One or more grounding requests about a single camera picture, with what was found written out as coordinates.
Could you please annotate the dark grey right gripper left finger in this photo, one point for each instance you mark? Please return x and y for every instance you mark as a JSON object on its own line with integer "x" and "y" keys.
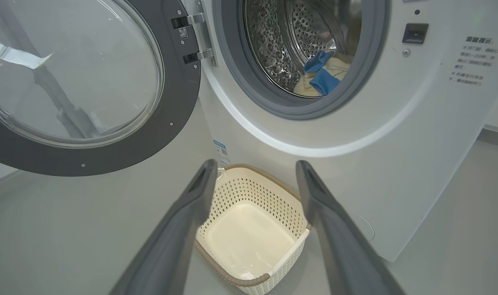
{"x": 167, "y": 254}

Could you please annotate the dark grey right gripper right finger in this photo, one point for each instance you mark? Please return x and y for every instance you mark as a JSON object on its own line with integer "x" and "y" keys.
{"x": 347, "y": 258}

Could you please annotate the dark round glass washer door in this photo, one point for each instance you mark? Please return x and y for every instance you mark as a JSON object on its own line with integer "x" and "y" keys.
{"x": 171, "y": 102}

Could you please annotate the yellow bear-print top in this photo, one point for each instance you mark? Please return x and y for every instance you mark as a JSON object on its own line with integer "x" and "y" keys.
{"x": 301, "y": 88}

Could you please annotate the yellow trousers with blue cuffs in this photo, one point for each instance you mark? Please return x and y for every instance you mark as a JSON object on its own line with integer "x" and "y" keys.
{"x": 324, "y": 80}

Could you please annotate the cream perforated laundry basket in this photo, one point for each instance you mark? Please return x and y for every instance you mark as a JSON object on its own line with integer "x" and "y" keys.
{"x": 248, "y": 237}

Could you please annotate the white front-load washing machine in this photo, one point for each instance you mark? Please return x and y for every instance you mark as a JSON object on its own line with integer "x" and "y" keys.
{"x": 396, "y": 143}

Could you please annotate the grey rubber door gasket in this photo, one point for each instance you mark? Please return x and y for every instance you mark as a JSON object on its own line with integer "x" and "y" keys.
{"x": 232, "y": 61}

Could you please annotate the metal washer door hinge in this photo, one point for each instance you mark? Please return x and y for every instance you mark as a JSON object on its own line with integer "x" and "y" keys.
{"x": 201, "y": 37}

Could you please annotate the black door latch socket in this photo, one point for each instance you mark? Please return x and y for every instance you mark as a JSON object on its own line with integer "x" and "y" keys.
{"x": 415, "y": 33}

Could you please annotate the round filter cover flap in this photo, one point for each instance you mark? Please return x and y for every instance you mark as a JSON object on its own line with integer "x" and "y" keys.
{"x": 365, "y": 227}

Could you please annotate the blue energy label sticker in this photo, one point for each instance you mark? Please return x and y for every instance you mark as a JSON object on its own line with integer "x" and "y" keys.
{"x": 222, "y": 152}

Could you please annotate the small QR code sticker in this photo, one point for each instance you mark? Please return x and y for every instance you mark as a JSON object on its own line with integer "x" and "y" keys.
{"x": 183, "y": 33}

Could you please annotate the steel perforated washer drum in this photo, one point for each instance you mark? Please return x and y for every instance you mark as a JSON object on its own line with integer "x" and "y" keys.
{"x": 273, "y": 45}

